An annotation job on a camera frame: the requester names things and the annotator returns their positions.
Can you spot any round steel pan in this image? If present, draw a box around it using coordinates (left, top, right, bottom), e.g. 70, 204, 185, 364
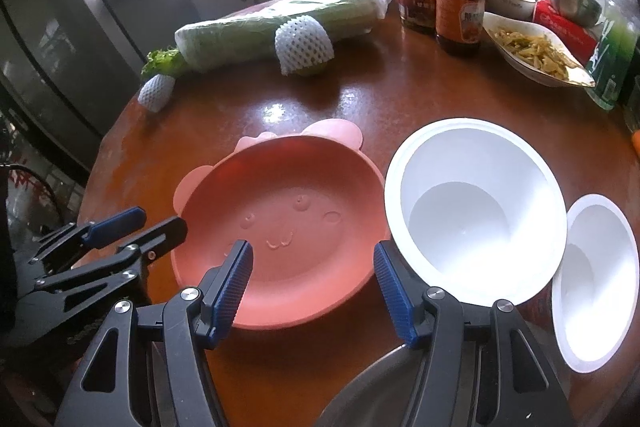
314, 340, 482, 427

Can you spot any red white paper bowl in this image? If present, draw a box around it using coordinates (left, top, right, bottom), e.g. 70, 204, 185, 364
551, 194, 639, 374
384, 118, 567, 306

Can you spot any pink animal-ear plate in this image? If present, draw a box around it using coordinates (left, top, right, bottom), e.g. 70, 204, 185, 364
171, 118, 390, 331

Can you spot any foam-netted fruit left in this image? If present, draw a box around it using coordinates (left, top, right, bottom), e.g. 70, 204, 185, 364
138, 74, 176, 113

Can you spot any foam-netted fruit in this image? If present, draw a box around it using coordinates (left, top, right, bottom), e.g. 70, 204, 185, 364
274, 15, 334, 76
138, 74, 176, 113

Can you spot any green leafy lettuce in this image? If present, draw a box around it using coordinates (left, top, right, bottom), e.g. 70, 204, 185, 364
141, 48, 191, 80

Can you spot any grey refrigerator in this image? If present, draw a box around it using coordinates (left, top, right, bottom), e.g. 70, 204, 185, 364
1, 0, 198, 176

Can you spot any foam-netted fruit right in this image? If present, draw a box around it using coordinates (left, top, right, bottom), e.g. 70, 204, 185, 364
274, 15, 334, 76

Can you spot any white dish with food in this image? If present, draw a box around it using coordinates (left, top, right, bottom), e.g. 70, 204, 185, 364
483, 12, 596, 88

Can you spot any wrapped napa cabbage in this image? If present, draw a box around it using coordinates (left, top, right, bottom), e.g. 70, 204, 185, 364
175, 0, 390, 72

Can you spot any red box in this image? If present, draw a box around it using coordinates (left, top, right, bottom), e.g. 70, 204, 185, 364
533, 0, 597, 65

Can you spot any brown sauce bottle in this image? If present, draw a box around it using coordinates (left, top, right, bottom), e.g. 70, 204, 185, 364
435, 0, 486, 56

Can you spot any white ceramic bowl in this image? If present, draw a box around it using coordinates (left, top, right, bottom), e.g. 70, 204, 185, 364
485, 0, 536, 20

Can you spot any green liquid plastic bottle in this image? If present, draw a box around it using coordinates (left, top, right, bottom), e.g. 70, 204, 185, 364
586, 0, 639, 112

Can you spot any small steel bowl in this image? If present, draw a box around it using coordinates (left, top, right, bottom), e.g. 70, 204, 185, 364
550, 0, 602, 28

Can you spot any black cable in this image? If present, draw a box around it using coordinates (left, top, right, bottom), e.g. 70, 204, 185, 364
0, 161, 66, 228

